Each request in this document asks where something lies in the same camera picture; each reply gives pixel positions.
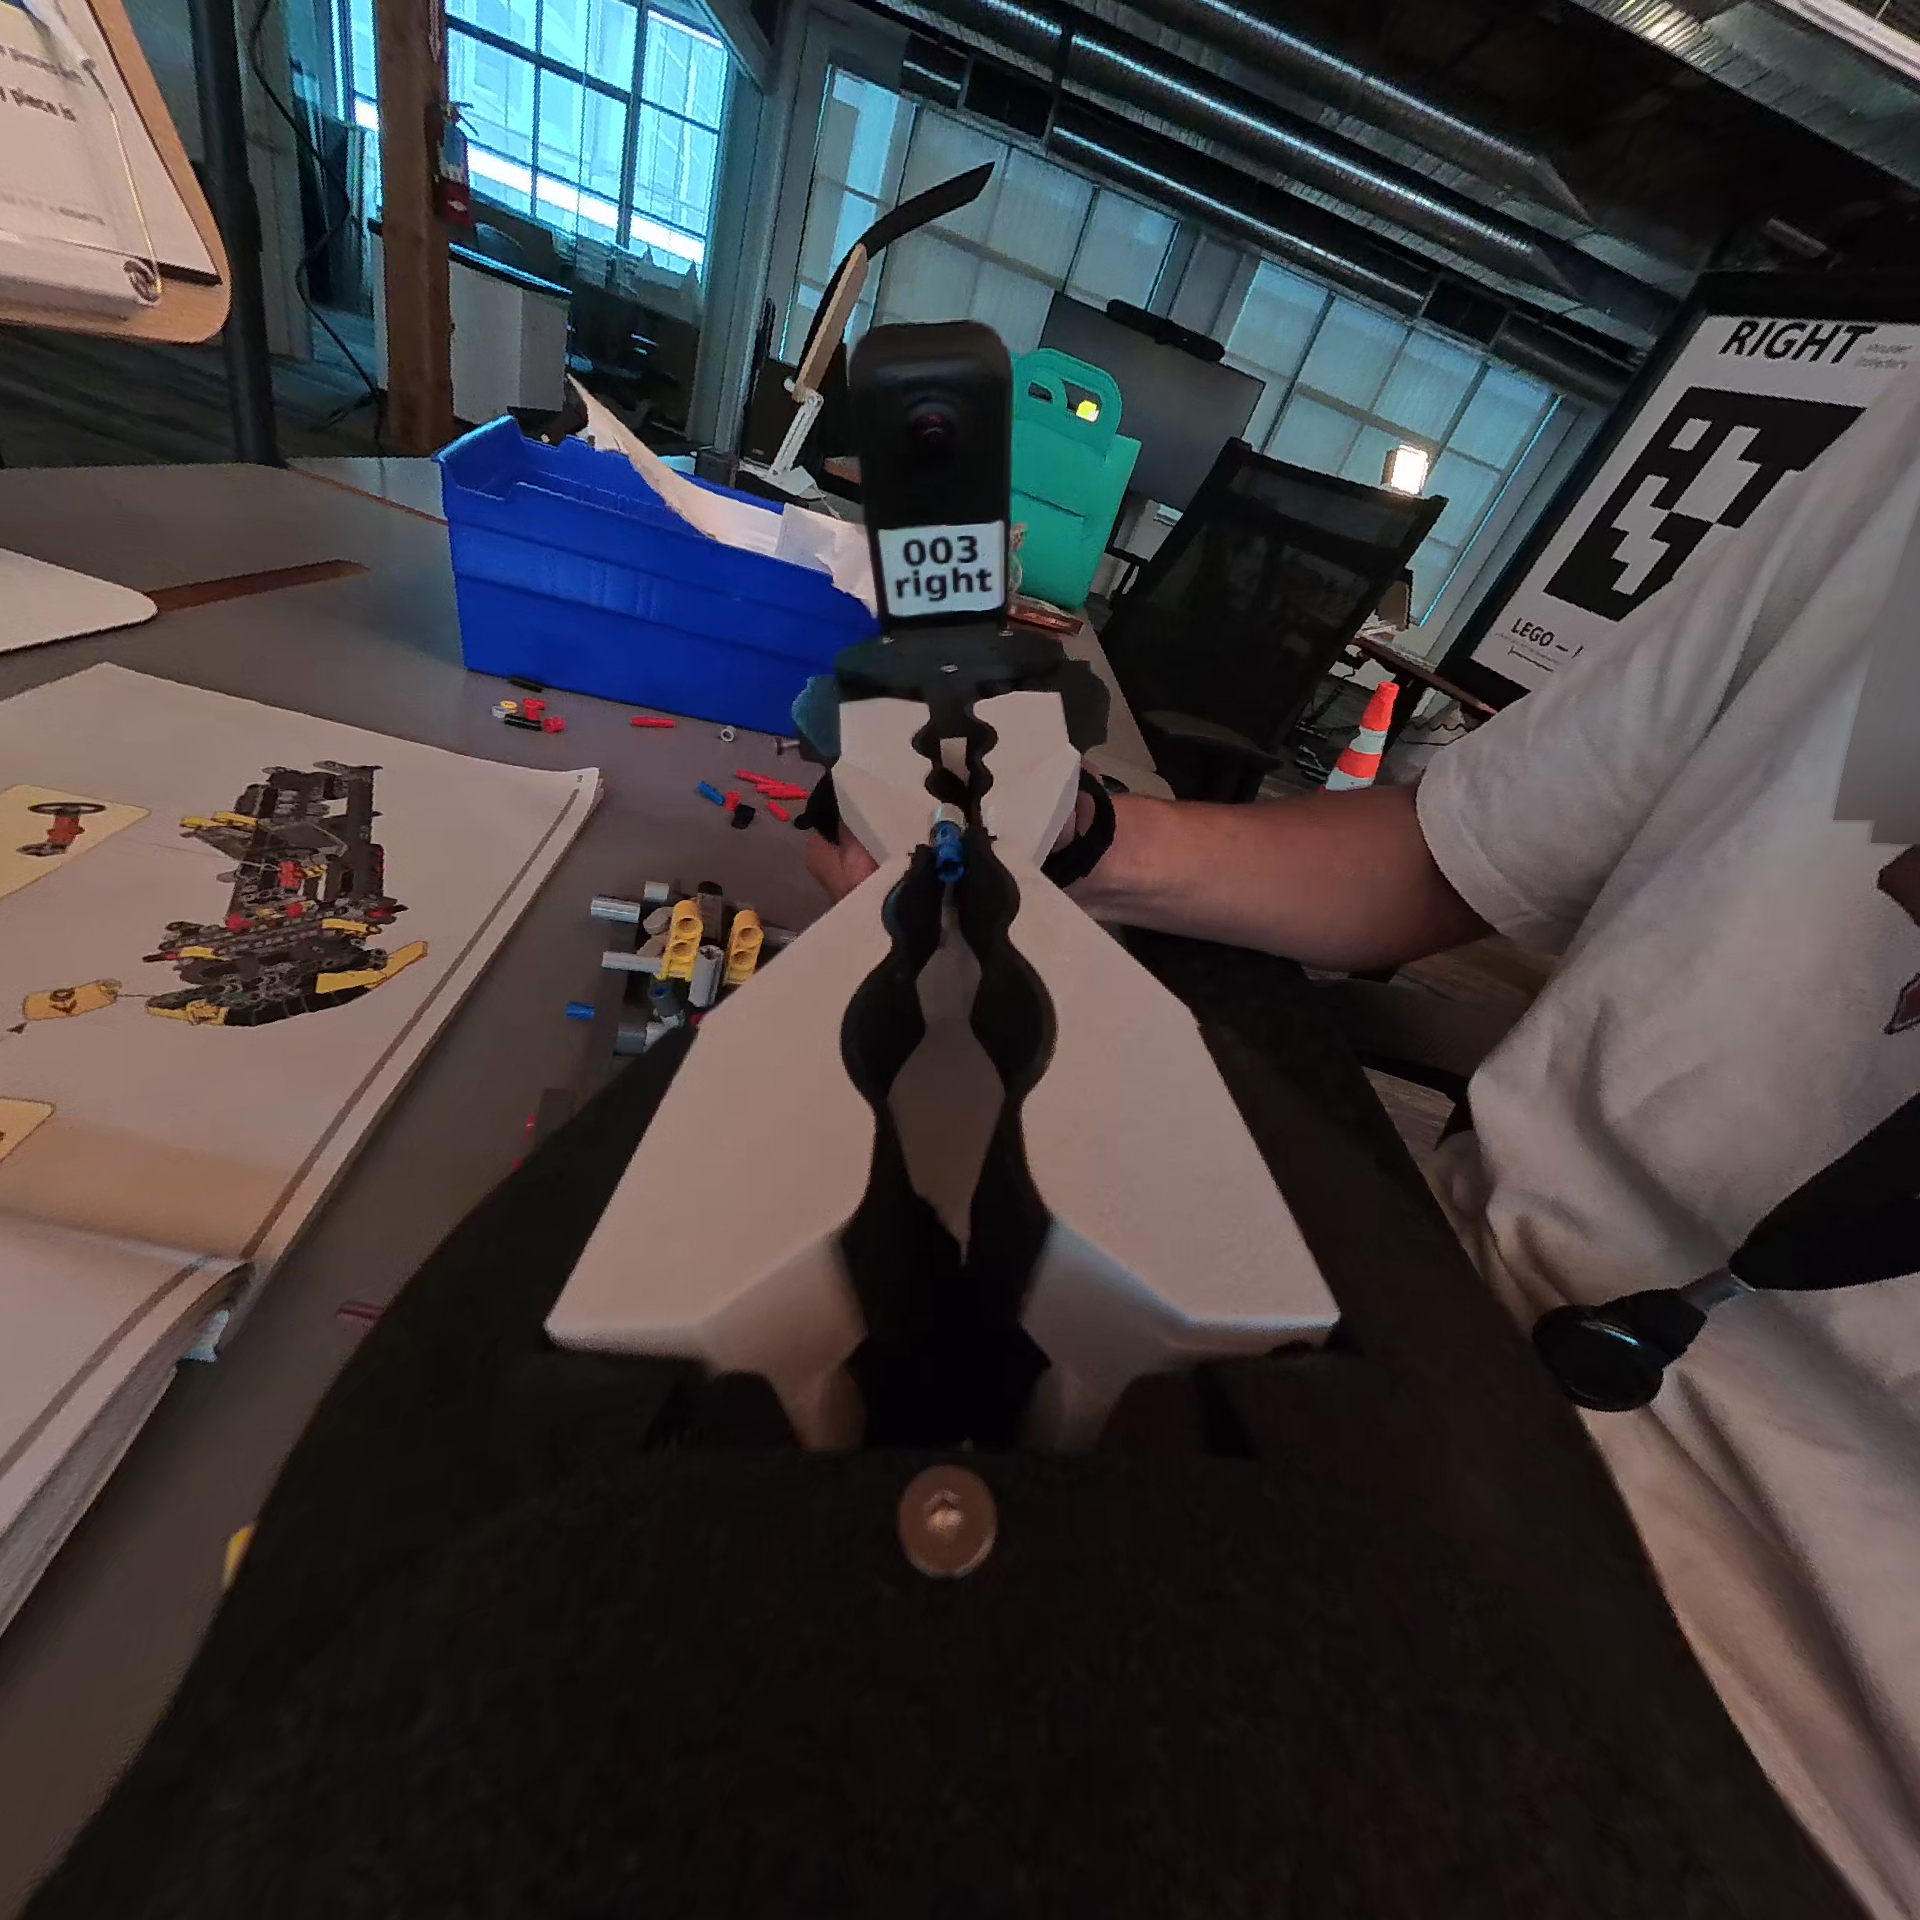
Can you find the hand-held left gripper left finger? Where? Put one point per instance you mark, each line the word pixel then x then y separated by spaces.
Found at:
pixel 720 1170

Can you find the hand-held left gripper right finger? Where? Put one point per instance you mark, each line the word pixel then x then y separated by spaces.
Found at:
pixel 1171 1170

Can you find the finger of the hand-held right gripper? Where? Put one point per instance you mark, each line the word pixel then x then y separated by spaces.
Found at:
pixel 1034 765
pixel 885 765

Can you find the lego car chassis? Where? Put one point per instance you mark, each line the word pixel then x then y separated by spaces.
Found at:
pixel 689 944

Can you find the lego instruction booklet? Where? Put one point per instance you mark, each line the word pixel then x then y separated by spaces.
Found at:
pixel 151 1140

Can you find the person's right forearm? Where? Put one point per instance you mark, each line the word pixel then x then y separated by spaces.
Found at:
pixel 1275 883

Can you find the person's right hand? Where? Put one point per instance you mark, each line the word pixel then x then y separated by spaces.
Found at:
pixel 844 867

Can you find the pile of red blue pins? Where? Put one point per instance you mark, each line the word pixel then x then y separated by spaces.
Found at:
pixel 764 782

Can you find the teal plastic carry case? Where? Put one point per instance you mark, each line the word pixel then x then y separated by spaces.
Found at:
pixel 1073 495

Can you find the white plastic bag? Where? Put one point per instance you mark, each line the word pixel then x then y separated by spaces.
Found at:
pixel 720 518

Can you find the large dark monitor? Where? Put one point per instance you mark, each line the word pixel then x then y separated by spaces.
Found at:
pixel 1184 405

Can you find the black office chair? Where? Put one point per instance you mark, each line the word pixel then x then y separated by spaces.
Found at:
pixel 1259 598

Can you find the blue plastic bin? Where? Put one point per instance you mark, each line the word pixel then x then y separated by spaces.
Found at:
pixel 599 629

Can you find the orange traffic cone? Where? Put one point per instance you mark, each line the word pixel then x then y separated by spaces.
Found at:
pixel 1364 750

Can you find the small red black pin cluster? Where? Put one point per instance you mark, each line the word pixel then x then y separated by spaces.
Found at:
pixel 523 717

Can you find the white cabinet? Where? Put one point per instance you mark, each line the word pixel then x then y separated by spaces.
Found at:
pixel 509 345

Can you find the bright work light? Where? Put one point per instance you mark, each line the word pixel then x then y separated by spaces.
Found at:
pixel 1405 465

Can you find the red fire extinguisher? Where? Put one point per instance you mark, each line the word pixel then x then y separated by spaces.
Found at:
pixel 453 165

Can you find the wooden pillar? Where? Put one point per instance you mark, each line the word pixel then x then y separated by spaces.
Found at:
pixel 413 227

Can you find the person in white shirt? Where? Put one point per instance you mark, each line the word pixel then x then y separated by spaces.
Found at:
pixel 1650 899

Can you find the black framed marker sign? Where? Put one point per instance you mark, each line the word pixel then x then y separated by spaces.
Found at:
pixel 1695 495

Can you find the wooden document board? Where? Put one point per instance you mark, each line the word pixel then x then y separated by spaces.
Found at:
pixel 189 181

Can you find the clear acrylic sheet holder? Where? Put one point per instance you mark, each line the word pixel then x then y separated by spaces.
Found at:
pixel 77 277

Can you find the metal ceiling duct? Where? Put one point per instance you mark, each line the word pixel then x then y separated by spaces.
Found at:
pixel 1275 106

